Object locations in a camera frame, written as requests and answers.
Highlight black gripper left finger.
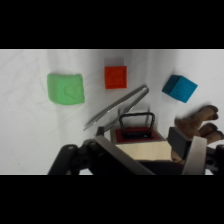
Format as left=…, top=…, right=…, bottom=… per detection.
left=47, top=126, right=156, bottom=176

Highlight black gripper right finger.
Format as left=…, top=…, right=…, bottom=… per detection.
left=167, top=126, right=224, bottom=176

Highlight green block with triangle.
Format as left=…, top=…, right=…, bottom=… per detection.
left=46, top=72, right=86, bottom=106

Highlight brown plush toy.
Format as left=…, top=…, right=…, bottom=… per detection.
left=171, top=104, right=224, bottom=165

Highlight metal tweezers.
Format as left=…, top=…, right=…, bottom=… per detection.
left=82, top=84, right=150, bottom=132

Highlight blue block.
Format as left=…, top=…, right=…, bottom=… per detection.
left=161, top=74, right=199, bottom=104

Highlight red block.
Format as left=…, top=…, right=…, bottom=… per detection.
left=104, top=65, right=128, bottom=91

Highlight wooden box with black handle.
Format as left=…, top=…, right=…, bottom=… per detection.
left=109, top=112, right=175, bottom=162

